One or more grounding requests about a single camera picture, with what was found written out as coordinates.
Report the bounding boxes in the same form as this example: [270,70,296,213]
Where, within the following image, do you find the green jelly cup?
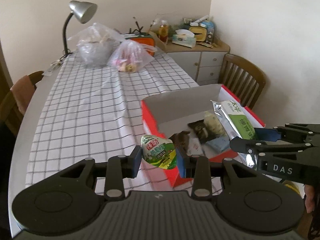
[140,135,177,170]

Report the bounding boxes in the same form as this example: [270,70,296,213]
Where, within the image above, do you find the green snack packet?
[210,100,259,169]

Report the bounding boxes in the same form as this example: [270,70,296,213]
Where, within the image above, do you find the black dark snack packet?
[188,120,215,144]

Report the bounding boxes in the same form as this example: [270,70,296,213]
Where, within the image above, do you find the light blue snack packet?
[206,135,229,153]

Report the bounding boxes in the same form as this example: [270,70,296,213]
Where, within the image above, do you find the white red-logo snack packet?
[187,137,203,155]

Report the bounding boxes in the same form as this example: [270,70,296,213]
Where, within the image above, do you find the black silver foil packet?
[169,131,190,153]

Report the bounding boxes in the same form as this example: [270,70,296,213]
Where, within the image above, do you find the cream leaf-pattern snack packet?
[204,111,227,137]

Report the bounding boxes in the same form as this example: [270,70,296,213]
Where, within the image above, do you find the clear plastic bag pink snacks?
[107,40,157,73]

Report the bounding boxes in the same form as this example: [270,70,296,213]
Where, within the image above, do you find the person's right hand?
[304,185,315,213]

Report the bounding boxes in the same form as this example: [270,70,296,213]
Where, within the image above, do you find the red cardboard box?
[140,83,266,189]

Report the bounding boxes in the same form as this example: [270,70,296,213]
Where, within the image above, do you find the right wooden chair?
[218,54,266,109]

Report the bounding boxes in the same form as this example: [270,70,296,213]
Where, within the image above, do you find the wooden chair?
[218,54,266,109]
[1,71,44,137]

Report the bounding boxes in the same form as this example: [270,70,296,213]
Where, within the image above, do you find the checkered white tablecloth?
[25,52,196,186]

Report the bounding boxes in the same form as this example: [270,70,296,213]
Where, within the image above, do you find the white wooden sideboard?
[150,32,230,86]

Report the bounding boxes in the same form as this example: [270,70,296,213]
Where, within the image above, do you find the yellow retro radio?
[189,26,207,42]

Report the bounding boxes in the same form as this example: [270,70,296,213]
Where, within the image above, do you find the tissue box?
[172,29,196,48]

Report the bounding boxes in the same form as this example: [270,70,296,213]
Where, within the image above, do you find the orange green pouch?
[123,33,156,47]

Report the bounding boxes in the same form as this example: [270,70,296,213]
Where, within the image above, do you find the clear plastic bag grey contents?
[67,23,125,67]

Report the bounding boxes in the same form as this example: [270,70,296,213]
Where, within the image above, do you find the left wooden chair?
[1,71,44,137]

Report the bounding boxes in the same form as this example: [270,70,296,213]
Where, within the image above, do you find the amber liquid bottle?
[158,20,169,43]

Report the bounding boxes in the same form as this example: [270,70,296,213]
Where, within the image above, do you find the silver desk lamp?
[61,0,98,58]

